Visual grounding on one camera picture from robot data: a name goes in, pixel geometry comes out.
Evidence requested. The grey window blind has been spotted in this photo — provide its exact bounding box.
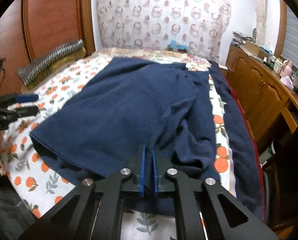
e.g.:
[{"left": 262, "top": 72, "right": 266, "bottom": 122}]
[{"left": 282, "top": 6, "right": 298, "bottom": 70}]

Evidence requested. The navy blanket at bed edge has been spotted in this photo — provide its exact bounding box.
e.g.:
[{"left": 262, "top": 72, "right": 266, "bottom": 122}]
[{"left": 209, "top": 61, "right": 265, "bottom": 221}]

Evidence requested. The navy blue shirt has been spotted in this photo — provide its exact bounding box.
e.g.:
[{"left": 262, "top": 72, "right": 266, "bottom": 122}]
[{"left": 29, "top": 56, "right": 221, "bottom": 217}]

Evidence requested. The wooden sideboard cabinet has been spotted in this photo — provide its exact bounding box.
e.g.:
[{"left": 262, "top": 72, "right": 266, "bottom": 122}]
[{"left": 225, "top": 45, "right": 298, "bottom": 141}]

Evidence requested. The brown wooden wardrobe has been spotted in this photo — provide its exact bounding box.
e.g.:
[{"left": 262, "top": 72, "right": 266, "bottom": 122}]
[{"left": 0, "top": 0, "right": 96, "bottom": 95}]

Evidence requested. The cream curtain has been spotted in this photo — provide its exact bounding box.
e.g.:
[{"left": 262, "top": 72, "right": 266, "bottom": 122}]
[{"left": 254, "top": 0, "right": 267, "bottom": 46}]

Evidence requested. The blue box at headboard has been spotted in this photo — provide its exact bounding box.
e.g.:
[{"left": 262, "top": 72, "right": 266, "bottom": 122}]
[{"left": 167, "top": 40, "right": 189, "bottom": 53}]

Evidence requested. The orange print bed sheet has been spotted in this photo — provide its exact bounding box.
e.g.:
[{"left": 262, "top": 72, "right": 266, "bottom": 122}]
[{"left": 0, "top": 47, "right": 238, "bottom": 235}]

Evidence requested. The grey patterned pillow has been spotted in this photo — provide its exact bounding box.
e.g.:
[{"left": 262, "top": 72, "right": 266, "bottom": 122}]
[{"left": 17, "top": 40, "right": 86, "bottom": 89}]

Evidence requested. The floral wall cloth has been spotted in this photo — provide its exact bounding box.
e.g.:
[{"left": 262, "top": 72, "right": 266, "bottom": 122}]
[{"left": 96, "top": 0, "right": 231, "bottom": 61}]

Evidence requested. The floral quilt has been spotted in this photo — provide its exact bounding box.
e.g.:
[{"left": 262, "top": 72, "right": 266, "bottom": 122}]
[{"left": 92, "top": 48, "right": 211, "bottom": 72}]

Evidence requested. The pink bottle on sideboard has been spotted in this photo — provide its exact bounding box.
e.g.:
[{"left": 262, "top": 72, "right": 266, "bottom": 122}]
[{"left": 279, "top": 60, "right": 293, "bottom": 77}]

